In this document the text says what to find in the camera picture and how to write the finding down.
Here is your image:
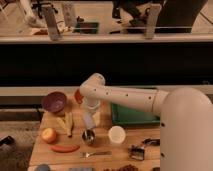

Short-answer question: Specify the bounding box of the light blue towel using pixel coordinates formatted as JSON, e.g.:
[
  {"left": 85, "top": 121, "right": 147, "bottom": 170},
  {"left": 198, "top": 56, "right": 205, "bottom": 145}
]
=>
[{"left": 83, "top": 112, "right": 97, "bottom": 129}]

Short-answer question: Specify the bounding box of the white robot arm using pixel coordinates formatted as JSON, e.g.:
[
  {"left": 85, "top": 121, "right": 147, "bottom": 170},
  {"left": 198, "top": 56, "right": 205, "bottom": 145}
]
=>
[{"left": 80, "top": 73, "right": 213, "bottom": 171}]

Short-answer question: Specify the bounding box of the orange bowl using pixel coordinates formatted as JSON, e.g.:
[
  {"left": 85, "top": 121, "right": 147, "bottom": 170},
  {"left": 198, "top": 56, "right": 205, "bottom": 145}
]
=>
[{"left": 74, "top": 89, "right": 83, "bottom": 104}]

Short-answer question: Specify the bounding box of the purple bowl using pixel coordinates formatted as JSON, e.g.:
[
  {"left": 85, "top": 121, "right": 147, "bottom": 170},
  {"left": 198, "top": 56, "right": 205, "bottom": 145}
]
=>
[{"left": 41, "top": 91, "right": 67, "bottom": 113}]

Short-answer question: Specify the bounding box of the green plastic tray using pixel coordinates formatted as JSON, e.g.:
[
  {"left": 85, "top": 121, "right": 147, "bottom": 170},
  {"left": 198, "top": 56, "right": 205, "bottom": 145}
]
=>
[{"left": 110, "top": 103, "right": 160, "bottom": 127}]

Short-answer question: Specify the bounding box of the small metal cup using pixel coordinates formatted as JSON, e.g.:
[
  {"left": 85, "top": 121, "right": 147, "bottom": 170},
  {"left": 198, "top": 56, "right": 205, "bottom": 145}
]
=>
[{"left": 82, "top": 129, "right": 95, "bottom": 145}]

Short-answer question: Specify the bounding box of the yellow corn cob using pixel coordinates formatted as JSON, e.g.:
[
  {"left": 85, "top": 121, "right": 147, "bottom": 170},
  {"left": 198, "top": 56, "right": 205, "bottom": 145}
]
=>
[{"left": 56, "top": 113, "right": 73, "bottom": 137}]

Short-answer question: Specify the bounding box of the white plastic cup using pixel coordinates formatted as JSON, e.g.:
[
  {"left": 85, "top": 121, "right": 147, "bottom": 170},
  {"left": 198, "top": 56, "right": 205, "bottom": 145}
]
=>
[{"left": 108, "top": 126, "right": 126, "bottom": 145}]

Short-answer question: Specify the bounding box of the silver metal fork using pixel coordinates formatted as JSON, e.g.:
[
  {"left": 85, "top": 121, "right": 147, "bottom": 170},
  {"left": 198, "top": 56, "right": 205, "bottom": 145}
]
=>
[{"left": 80, "top": 151, "right": 112, "bottom": 158}]

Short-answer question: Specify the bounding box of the red yellow apple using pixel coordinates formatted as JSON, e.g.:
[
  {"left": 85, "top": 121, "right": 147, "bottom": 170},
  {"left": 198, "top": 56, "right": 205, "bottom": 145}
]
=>
[{"left": 41, "top": 128, "right": 57, "bottom": 143}]

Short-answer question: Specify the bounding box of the metal binder clip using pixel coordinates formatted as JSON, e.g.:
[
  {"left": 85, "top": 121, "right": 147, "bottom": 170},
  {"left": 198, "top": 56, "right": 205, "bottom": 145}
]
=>
[{"left": 130, "top": 145, "right": 145, "bottom": 161}]

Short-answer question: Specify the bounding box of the brown snack pile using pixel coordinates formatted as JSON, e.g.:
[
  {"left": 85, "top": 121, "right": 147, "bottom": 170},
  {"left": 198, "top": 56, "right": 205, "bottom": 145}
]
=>
[{"left": 103, "top": 164, "right": 139, "bottom": 171}]

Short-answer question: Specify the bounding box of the green bin in background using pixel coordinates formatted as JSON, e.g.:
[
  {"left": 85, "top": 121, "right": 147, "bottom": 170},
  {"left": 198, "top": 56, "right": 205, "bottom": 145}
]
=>
[{"left": 74, "top": 22, "right": 99, "bottom": 34}]

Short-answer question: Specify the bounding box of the blue round object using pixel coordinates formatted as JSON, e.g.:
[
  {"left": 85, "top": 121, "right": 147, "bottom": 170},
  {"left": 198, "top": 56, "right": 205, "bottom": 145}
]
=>
[{"left": 34, "top": 164, "right": 51, "bottom": 171}]

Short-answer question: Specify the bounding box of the dark brown block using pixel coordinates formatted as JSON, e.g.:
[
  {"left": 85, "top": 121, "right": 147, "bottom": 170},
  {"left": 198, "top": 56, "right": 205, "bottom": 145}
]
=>
[{"left": 153, "top": 167, "right": 160, "bottom": 171}]

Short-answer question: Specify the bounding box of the left metal bracket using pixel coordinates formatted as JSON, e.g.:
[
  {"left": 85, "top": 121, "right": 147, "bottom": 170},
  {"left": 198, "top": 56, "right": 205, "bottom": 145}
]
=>
[{"left": 42, "top": 6, "right": 60, "bottom": 41}]

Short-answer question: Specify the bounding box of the metal bracket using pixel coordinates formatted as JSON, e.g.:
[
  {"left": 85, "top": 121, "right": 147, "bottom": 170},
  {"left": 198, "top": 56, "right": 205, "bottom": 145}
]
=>
[
  {"left": 145, "top": 4, "right": 161, "bottom": 39},
  {"left": 42, "top": 6, "right": 60, "bottom": 41}
]

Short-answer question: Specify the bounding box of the right metal bracket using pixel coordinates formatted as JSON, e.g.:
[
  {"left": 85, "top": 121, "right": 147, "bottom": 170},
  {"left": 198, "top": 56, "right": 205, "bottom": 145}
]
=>
[{"left": 145, "top": 4, "right": 161, "bottom": 39}]

